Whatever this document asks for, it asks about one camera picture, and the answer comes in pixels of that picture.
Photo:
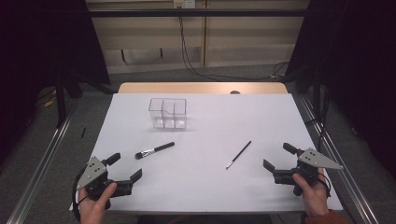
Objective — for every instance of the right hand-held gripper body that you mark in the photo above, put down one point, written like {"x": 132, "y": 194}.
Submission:
{"x": 313, "y": 159}

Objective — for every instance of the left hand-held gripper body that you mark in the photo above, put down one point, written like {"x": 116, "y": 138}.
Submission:
{"x": 93, "y": 171}

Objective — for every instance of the thin black makeup brush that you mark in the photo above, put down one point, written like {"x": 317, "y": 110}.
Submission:
{"x": 239, "y": 154}

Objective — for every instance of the clear plastic organizer box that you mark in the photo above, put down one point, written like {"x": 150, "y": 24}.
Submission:
{"x": 168, "y": 113}

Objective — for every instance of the person's right hand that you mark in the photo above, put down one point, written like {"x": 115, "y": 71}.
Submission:
{"x": 314, "y": 199}

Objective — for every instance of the person's left hand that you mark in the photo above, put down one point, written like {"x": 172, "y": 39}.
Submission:
{"x": 91, "y": 211}

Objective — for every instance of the black metal stand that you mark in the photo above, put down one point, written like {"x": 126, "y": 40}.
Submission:
{"x": 317, "y": 93}
{"x": 60, "y": 102}

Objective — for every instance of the white table mat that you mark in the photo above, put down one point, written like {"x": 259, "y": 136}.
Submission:
{"x": 202, "y": 186}

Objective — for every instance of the round table grommet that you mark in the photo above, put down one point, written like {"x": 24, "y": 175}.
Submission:
{"x": 235, "y": 92}

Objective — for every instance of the wooden table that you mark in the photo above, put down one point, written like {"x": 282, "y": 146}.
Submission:
{"x": 186, "y": 87}

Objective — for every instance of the black curtain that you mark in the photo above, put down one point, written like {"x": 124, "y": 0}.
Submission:
{"x": 37, "y": 46}
{"x": 361, "y": 62}

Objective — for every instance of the black horizontal bar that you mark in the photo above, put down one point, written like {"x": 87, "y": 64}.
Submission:
{"x": 218, "y": 12}

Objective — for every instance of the white power outlet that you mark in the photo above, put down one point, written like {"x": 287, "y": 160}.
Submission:
{"x": 184, "y": 3}

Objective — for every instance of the aluminium floor rail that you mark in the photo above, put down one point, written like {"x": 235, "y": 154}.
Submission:
{"x": 43, "y": 161}
{"x": 342, "y": 168}

